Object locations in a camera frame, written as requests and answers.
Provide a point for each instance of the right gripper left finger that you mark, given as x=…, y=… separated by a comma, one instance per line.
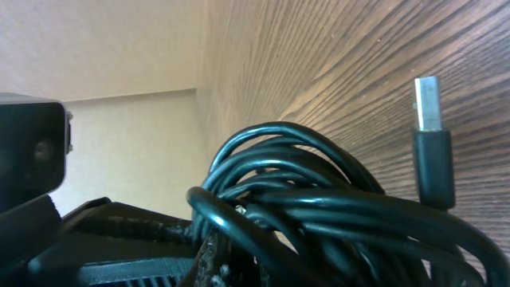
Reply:
x=105, y=243

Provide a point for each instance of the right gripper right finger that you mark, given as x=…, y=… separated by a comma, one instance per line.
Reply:
x=220, y=262

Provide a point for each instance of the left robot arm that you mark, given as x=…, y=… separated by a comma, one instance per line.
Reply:
x=35, y=141

